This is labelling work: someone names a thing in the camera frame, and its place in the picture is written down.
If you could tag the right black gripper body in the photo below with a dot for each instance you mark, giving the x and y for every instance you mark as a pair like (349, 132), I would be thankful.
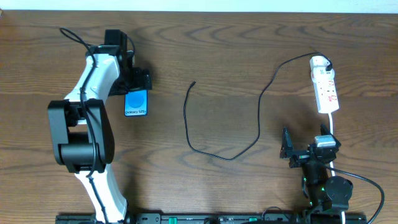
(302, 155)

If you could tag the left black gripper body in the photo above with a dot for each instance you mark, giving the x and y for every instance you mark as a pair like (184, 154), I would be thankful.
(140, 80)

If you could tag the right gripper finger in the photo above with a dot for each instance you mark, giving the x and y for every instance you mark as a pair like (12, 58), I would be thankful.
(324, 130)
(287, 147)

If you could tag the blue screen Samsung smartphone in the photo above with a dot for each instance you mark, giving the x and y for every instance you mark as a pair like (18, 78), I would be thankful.
(136, 103)

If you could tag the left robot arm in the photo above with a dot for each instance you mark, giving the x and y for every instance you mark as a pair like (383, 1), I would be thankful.
(82, 138)

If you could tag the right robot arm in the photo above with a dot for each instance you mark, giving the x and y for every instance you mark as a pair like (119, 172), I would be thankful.
(328, 195)

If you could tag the white power strip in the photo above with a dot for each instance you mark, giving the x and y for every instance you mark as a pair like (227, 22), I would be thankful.
(322, 75)

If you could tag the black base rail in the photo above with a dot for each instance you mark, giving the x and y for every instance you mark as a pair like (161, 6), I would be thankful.
(156, 218)

